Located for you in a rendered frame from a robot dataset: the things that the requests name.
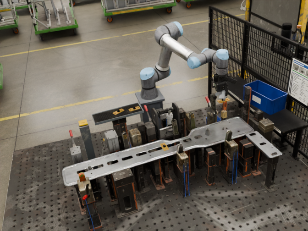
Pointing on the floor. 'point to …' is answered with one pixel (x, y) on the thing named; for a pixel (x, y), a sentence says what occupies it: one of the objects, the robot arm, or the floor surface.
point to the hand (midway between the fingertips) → (223, 98)
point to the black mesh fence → (282, 142)
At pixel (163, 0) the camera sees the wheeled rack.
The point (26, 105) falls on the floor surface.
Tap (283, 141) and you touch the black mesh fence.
